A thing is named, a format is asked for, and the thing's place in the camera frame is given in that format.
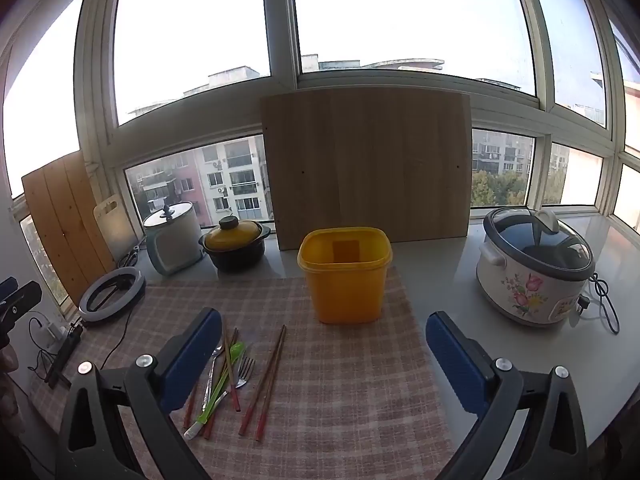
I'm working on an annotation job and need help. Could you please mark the pink plaid tablecloth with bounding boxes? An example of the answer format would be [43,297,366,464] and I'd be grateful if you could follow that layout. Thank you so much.
[30,267,456,480]

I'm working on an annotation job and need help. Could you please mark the light wooden board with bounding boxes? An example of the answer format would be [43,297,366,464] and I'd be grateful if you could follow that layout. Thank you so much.
[260,86,473,252]

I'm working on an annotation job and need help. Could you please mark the rice cooker power cable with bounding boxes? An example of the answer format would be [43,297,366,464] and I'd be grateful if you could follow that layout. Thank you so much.
[575,271,621,336]

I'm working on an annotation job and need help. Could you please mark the red-tipped wooden chopstick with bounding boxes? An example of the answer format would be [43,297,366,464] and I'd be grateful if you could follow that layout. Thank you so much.
[182,382,201,431]
[222,316,242,412]
[255,326,288,442]
[202,329,240,441]
[239,325,286,437]

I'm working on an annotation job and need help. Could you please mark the ring light black cable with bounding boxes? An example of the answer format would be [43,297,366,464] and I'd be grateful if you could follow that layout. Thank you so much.
[100,302,135,371]

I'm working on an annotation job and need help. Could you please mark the green plastic spoon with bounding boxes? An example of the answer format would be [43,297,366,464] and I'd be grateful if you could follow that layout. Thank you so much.
[184,341,246,441]

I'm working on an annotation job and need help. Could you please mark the glass rice cooker lid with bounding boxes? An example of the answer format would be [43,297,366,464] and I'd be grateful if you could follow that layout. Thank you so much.
[482,206,596,281]

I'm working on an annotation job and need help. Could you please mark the yellow pot lid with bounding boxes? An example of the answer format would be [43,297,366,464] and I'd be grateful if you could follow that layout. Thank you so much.
[204,216,263,252]

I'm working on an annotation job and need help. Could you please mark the white cutting board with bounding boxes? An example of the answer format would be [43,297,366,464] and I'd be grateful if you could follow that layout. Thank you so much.
[93,194,142,263]

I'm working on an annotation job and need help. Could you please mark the orange-brown wooden board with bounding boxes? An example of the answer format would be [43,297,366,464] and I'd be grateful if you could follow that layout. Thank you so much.
[21,150,117,303]

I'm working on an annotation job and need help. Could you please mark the metal spoon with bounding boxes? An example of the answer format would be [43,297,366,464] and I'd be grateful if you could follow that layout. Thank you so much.
[201,344,224,408]

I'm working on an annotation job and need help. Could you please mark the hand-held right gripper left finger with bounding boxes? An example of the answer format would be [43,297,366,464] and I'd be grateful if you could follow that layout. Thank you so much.
[56,307,222,480]

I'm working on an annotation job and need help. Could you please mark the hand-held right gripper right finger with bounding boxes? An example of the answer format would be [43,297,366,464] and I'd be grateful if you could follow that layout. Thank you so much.
[425,311,588,480]

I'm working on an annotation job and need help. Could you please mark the metal fork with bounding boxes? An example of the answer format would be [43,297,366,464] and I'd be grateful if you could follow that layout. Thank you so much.
[234,356,256,390]

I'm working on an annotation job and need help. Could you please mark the white ring light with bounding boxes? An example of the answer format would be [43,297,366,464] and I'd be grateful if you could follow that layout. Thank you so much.
[77,266,147,328]

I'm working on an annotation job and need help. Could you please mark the black handled scissors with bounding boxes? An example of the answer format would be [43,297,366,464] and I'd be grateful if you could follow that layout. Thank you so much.
[117,242,146,267]

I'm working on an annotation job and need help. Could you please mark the black casserole pot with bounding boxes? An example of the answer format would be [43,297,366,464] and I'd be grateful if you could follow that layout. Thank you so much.
[199,225,272,273]

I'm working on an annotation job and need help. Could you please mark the black stand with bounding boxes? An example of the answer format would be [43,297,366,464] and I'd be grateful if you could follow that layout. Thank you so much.
[46,322,84,389]

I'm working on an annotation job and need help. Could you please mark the white power adapter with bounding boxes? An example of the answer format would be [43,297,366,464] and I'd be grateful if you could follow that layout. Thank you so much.
[42,317,68,346]

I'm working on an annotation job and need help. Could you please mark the pink and white apartment building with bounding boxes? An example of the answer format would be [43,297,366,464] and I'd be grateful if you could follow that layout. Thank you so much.
[127,135,273,226]

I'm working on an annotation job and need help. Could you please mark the white and teal cooker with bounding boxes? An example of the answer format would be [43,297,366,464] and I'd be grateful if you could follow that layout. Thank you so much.
[143,201,204,277]

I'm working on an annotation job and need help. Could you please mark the white window frame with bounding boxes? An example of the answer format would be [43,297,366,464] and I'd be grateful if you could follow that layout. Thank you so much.
[0,0,640,241]

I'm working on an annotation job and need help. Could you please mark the metal cooker lid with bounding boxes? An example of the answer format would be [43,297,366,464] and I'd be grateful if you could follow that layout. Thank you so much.
[142,201,196,226]

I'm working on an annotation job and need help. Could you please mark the yellow plastic container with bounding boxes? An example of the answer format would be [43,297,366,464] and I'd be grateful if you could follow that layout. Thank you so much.
[297,227,392,325]

